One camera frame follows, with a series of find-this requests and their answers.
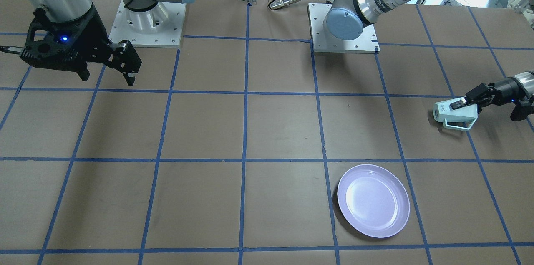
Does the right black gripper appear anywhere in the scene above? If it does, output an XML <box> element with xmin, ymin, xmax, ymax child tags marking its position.
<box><xmin>19</xmin><ymin>5</ymin><xmax>142</xmax><ymax>86</ymax></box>

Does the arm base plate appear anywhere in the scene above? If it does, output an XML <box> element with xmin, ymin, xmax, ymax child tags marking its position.
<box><xmin>308</xmin><ymin>3</ymin><xmax>381</xmax><ymax>53</ymax></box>
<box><xmin>109</xmin><ymin>2</ymin><xmax>187</xmax><ymax>48</ymax></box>

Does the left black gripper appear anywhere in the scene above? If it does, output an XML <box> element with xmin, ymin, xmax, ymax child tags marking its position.
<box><xmin>450</xmin><ymin>77</ymin><xmax>534</xmax><ymax>121</ymax></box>

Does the light green faceted mug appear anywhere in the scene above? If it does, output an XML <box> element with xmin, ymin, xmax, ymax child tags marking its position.
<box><xmin>433</xmin><ymin>97</ymin><xmax>478</xmax><ymax>131</ymax></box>

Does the lilac plate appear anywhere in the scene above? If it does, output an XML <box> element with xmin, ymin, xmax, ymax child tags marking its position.
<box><xmin>336</xmin><ymin>164</ymin><xmax>411</xmax><ymax>238</ymax></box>

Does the silver cable connector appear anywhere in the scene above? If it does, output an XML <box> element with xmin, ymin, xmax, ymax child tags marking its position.
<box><xmin>267</xmin><ymin>0</ymin><xmax>301</xmax><ymax>10</ymax></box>

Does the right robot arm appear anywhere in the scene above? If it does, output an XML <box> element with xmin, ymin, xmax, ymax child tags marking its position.
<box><xmin>1</xmin><ymin>0</ymin><xmax>195</xmax><ymax>86</ymax></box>

